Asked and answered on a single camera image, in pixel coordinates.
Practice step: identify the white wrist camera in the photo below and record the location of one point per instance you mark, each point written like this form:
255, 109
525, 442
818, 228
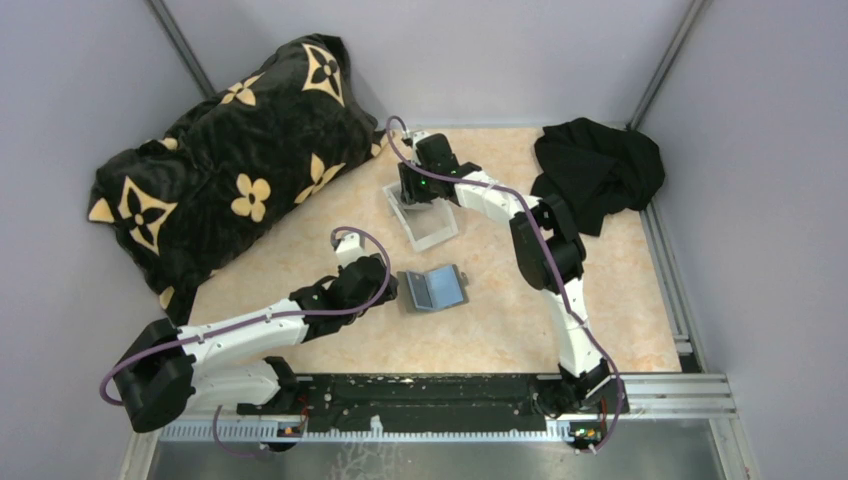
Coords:
350, 247
414, 139

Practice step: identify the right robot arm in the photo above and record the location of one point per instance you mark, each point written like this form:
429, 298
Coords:
549, 253

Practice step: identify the grey card holder wallet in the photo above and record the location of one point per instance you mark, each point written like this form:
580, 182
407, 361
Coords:
447, 284

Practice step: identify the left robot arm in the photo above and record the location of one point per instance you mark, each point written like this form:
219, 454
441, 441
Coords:
232, 338

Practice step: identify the black floral pillow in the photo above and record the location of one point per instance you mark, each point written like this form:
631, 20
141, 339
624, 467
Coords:
223, 174

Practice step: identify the black crumpled cloth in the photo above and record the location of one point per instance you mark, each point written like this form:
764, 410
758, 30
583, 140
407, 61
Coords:
597, 170

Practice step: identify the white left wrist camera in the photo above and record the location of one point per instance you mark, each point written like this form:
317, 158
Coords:
350, 247

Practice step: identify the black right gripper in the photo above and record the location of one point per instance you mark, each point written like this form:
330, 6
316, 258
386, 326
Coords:
410, 192

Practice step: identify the white plastic card tray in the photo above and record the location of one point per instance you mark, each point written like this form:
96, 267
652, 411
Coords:
425, 224

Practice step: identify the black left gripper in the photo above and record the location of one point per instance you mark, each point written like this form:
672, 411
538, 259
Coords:
391, 291

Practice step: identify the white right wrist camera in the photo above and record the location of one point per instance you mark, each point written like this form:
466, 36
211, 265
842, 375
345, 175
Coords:
414, 139

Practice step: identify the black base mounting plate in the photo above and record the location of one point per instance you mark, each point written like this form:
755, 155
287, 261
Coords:
454, 403

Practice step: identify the black VIP card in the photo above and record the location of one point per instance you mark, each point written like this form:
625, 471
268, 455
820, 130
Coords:
421, 297

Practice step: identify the aluminium frame rail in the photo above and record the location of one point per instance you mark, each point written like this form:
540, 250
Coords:
650, 396

